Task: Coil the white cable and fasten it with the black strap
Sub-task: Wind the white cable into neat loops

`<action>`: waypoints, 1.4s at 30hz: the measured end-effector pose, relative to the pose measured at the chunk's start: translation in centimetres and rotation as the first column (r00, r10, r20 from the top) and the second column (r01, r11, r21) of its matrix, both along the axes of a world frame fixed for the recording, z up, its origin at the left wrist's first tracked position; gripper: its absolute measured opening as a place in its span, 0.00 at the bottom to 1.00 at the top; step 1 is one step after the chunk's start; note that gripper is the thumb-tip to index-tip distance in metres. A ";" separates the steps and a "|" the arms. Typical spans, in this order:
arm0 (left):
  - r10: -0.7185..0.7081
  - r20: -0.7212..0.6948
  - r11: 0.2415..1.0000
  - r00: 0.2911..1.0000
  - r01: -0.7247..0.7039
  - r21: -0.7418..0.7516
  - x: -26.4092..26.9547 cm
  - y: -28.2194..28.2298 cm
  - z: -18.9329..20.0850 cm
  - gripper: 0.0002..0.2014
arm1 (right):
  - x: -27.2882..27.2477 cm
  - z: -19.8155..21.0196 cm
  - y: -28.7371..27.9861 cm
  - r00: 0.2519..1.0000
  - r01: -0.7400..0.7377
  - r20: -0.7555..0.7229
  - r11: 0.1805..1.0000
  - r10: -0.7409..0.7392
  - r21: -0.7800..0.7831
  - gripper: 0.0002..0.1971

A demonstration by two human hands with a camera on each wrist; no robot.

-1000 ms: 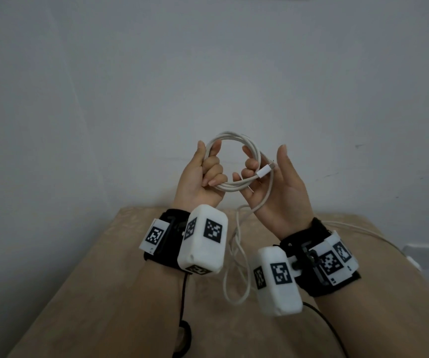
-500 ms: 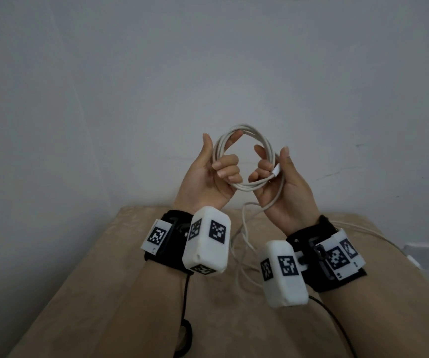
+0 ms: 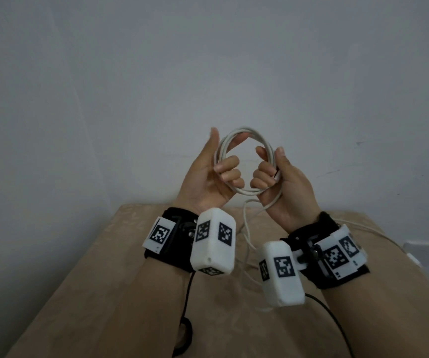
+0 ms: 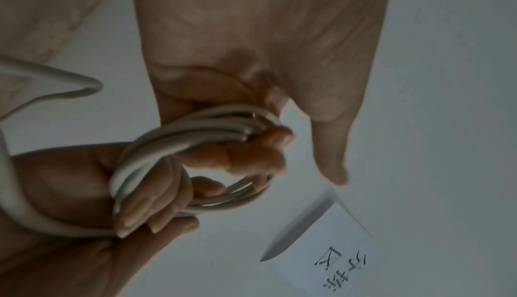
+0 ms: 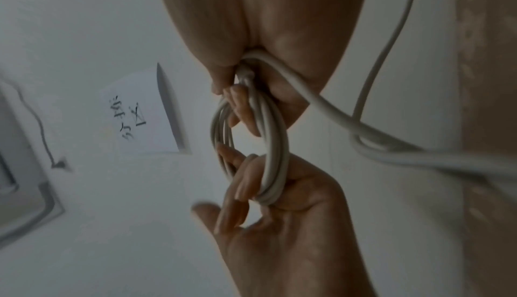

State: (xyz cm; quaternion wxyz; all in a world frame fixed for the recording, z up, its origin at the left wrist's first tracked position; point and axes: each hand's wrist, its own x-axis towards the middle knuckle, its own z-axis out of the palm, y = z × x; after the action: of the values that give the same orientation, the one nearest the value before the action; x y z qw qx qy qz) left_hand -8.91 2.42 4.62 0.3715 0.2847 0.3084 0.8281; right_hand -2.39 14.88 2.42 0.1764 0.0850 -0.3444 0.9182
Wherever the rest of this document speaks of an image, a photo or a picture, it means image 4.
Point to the person's right hand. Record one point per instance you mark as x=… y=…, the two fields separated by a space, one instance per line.
x=72 y=225

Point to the person's left hand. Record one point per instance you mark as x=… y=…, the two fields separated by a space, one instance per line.
x=262 y=33

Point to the white handwritten paper note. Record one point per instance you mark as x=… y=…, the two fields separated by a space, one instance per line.
x=335 y=257

